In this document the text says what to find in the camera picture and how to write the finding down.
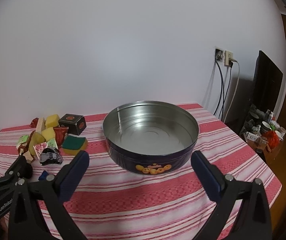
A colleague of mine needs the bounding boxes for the small beige block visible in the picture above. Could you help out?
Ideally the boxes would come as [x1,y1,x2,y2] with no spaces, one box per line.
[24,152,36,164]

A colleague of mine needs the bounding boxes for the white cup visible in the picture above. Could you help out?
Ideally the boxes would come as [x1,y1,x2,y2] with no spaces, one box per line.
[275,127,286,140]

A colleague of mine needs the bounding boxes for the red white striped tablecloth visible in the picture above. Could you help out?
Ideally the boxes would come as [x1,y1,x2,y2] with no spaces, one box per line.
[0,102,283,240]

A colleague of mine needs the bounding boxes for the green and yellow scouring sponge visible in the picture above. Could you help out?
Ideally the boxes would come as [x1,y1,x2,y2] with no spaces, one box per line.
[62,135,88,155]

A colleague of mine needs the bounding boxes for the black monitor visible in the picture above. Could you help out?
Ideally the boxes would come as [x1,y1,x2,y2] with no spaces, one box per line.
[252,50,284,110]

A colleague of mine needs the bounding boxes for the black shiny packet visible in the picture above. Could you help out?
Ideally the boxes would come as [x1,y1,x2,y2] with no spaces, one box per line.
[39,148,63,167]

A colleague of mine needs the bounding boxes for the white wall socket with plugs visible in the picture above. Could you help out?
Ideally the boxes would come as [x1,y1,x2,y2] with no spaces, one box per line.
[224,51,234,67]

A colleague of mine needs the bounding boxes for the red foil sweet white label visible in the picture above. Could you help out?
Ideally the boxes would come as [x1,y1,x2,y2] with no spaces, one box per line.
[17,142,32,155]

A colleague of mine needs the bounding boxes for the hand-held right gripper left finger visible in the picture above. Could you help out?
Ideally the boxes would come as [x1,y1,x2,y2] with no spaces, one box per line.
[8,150,90,240]

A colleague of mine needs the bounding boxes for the red mesh bag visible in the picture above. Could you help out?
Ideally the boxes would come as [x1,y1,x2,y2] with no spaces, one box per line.
[263,130,279,150]

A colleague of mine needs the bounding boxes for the round blue cookie tin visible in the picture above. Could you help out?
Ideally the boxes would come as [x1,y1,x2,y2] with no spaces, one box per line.
[102,101,199,177]

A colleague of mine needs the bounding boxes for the black box with red emblem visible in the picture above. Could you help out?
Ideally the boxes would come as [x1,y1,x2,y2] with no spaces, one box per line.
[58,114,86,135]

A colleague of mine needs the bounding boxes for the green pink snack packet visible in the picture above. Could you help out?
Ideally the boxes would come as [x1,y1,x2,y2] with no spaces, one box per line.
[33,139,59,157]

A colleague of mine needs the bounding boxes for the white power cable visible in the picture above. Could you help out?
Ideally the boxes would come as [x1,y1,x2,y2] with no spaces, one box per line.
[226,59,241,123]

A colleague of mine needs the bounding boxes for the dark power cable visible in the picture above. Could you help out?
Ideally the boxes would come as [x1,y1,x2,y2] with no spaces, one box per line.
[214,60,224,117]
[221,66,233,121]

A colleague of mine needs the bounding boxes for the black white mug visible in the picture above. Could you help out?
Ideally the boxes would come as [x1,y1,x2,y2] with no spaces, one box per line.
[260,121,272,134]

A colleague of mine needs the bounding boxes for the beige wafer block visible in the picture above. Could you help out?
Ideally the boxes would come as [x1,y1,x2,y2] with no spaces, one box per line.
[35,117,46,133]

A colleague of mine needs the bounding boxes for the red snack packet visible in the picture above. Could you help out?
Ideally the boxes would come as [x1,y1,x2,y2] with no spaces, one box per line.
[54,126,69,144]

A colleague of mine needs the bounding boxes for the green white packet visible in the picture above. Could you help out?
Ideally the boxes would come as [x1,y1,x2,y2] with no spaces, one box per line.
[16,135,31,146]

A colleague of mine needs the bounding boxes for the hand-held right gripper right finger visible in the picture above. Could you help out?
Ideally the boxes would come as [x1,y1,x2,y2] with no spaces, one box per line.
[191,151,273,240]

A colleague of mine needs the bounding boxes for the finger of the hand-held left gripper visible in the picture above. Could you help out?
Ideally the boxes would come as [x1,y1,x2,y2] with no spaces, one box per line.
[0,156,29,191]

